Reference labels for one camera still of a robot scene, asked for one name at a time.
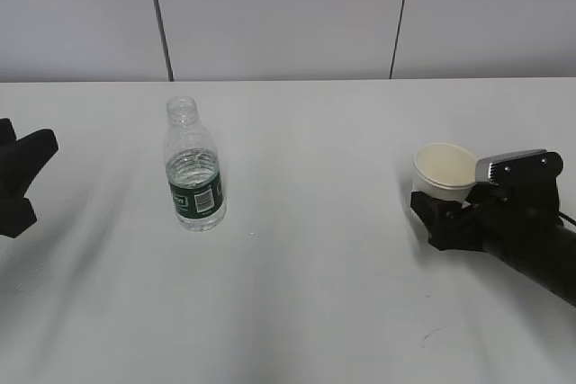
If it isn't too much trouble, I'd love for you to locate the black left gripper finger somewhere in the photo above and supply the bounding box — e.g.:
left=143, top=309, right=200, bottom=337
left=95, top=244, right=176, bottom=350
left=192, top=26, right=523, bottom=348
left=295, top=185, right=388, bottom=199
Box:
left=1, top=128, right=59, bottom=200
left=0, top=197, right=37, bottom=238

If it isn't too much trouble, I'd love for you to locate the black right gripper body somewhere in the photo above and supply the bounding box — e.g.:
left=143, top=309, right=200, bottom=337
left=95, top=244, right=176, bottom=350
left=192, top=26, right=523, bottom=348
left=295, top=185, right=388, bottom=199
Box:
left=468, top=185, right=567, bottom=263

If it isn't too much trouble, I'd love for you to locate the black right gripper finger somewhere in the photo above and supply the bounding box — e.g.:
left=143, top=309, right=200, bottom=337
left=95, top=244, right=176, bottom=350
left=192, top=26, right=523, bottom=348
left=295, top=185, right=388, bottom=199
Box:
left=410, top=191, right=482, bottom=251

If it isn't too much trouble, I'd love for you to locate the white paper cup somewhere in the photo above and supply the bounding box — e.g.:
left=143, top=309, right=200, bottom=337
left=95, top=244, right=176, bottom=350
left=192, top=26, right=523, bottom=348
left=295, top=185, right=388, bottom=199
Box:
left=412, top=143, right=478, bottom=203

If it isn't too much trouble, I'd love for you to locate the clear green-label water bottle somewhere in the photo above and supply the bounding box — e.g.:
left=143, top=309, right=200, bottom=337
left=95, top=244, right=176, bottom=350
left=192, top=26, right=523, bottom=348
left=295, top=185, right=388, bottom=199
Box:
left=163, top=96, right=227, bottom=232

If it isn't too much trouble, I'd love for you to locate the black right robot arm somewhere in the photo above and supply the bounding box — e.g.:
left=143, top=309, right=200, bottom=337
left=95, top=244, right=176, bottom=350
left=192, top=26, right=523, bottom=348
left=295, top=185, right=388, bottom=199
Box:
left=410, top=183, right=575, bottom=305

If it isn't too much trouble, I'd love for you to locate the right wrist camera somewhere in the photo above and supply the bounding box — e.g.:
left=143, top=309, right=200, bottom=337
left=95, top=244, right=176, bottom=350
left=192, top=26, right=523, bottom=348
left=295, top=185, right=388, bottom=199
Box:
left=474, top=149, right=563, bottom=187

